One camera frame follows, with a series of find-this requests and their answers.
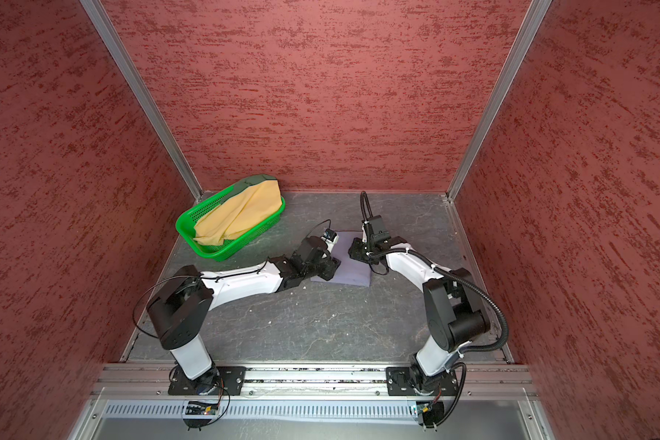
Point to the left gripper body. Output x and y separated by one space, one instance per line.
325 269

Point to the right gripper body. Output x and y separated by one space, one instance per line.
358 251

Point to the lavender skirt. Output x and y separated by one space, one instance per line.
350 272

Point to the yellow skirt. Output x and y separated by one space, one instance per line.
238 215

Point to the green plastic basket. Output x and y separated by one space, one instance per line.
186 222

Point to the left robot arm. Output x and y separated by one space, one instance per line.
179 306

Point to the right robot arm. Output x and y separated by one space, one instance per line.
454 312

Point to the dark green skirt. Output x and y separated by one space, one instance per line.
253 180

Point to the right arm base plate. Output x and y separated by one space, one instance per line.
404 380

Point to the white slotted cable duct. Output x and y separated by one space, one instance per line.
393 412

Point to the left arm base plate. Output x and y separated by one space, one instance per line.
234 379

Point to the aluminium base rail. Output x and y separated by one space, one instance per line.
324 381

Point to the left aluminium corner post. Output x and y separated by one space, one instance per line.
96 12

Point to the aluminium corner post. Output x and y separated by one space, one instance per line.
96 12
523 40

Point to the right aluminium corner post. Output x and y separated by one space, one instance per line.
523 40

